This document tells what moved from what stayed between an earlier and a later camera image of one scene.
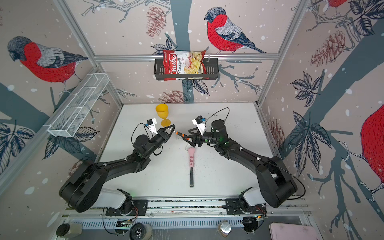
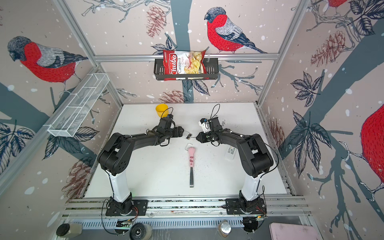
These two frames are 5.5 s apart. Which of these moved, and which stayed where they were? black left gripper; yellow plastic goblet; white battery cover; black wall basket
Moved: black left gripper
Stayed: black wall basket; white battery cover; yellow plastic goblet
